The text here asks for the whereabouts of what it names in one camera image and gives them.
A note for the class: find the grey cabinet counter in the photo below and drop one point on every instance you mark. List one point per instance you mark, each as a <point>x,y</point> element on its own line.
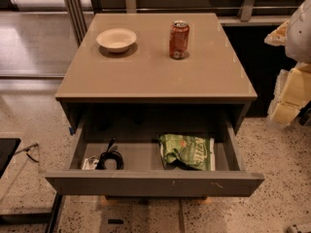
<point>211,74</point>

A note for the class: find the metal railing frame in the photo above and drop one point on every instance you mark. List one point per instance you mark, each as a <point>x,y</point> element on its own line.
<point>231,12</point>

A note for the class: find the orange soda can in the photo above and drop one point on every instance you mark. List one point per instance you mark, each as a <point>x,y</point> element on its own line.
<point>179,37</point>

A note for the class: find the black table with metal legs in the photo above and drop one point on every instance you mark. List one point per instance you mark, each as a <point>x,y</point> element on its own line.
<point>22,188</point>

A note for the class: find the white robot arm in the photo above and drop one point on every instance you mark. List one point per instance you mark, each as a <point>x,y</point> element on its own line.
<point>298,46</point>

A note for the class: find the open grey top drawer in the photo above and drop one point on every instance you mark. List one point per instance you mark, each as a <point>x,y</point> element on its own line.
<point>143,174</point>

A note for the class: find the white paper bowl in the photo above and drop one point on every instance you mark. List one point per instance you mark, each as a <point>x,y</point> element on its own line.
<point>116,40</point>

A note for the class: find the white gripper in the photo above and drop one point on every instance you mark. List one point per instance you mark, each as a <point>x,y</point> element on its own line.
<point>300,36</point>

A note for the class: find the white crumpled wrapper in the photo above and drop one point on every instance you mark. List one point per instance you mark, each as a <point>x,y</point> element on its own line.
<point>90,163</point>

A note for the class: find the green jalapeno chip bag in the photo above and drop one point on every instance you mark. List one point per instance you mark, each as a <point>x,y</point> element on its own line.
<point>190,152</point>

